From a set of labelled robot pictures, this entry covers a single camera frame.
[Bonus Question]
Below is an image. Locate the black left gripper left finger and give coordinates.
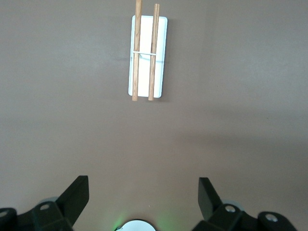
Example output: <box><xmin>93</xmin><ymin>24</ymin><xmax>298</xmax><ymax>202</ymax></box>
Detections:
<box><xmin>0</xmin><ymin>175</ymin><xmax>90</xmax><ymax>231</ymax></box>

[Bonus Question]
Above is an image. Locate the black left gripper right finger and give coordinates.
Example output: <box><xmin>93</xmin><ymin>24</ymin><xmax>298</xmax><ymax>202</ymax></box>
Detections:
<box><xmin>192</xmin><ymin>177</ymin><xmax>299</xmax><ymax>231</ymax></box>

